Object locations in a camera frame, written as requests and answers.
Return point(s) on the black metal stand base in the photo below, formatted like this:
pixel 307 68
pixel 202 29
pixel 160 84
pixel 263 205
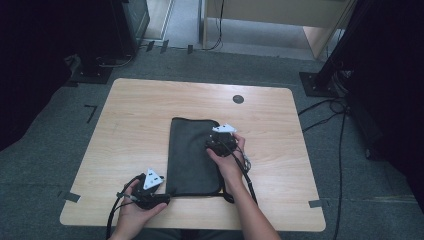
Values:
pixel 313 85

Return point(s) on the black flat stand base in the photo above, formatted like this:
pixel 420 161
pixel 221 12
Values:
pixel 91 75

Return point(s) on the black round table grommet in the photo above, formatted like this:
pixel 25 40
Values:
pixel 238 99

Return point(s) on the dark grey cloth bag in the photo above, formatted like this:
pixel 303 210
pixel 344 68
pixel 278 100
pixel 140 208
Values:
pixel 190 156

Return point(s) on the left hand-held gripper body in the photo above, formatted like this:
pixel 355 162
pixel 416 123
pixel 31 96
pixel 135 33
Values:
pixel 146 193

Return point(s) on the person's left hand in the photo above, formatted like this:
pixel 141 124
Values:
pixel 133 218

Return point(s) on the grey tape piece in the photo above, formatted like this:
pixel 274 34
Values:
pixel 72 197
pixel 315 203

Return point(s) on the beige wooden desk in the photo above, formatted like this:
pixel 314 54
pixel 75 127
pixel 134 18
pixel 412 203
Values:
pixel 283 11

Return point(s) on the person's right hand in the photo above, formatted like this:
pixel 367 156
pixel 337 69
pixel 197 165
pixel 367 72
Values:
pixel 230 168

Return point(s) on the black cabinet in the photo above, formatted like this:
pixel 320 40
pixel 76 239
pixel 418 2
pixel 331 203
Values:
pixel 131 23

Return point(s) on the dark curtain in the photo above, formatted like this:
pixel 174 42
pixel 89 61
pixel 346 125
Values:
pixel 396 100
pixel 26 66

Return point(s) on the black metal stand post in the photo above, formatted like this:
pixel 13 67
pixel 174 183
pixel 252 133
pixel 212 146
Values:
pixel 343 40

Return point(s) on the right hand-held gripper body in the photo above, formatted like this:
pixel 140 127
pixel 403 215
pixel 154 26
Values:
pixel 225 141

